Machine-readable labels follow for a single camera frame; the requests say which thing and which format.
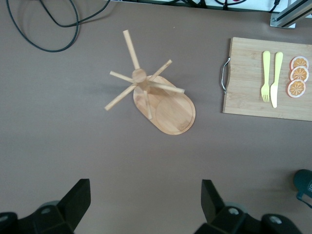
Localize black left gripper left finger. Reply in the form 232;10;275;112
0;178;91;234

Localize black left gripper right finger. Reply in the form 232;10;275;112
194;179;303;234

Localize dark teal ribbed mug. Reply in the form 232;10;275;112
292;169;312;208

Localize brown table cover sheet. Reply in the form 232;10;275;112
0;0;312;234

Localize wooden mug tree stand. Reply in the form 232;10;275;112
104;29;196;136

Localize toy orange slice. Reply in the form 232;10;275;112
290;56;310;71
287;79;307;98
290;66;310;82

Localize yellow plastic fork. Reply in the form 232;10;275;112
261;50;271;103

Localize yellow plastic knife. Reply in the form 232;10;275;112
270;51;284;109

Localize bamboo cutting board, metal handle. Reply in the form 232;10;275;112
220;37;312;122

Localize black cable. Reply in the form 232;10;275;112
6;0;80;53
39;0;110;27

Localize aluminium profile with bracket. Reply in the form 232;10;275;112
269;0;312;29

